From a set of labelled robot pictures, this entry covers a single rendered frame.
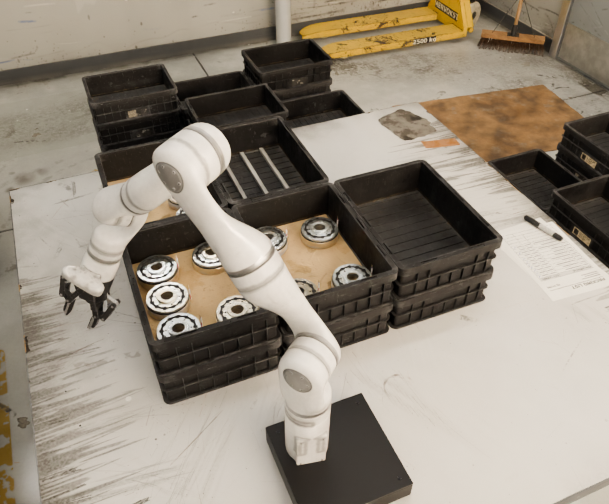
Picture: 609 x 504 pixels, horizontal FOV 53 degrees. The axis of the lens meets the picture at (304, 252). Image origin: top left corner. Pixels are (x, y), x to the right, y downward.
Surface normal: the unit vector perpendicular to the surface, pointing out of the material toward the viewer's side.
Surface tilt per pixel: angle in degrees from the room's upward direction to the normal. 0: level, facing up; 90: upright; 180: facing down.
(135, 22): 90
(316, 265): 0
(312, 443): 91
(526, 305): 0
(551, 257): 0
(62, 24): 90
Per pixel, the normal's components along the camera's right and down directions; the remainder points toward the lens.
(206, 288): 0.00, -0.74
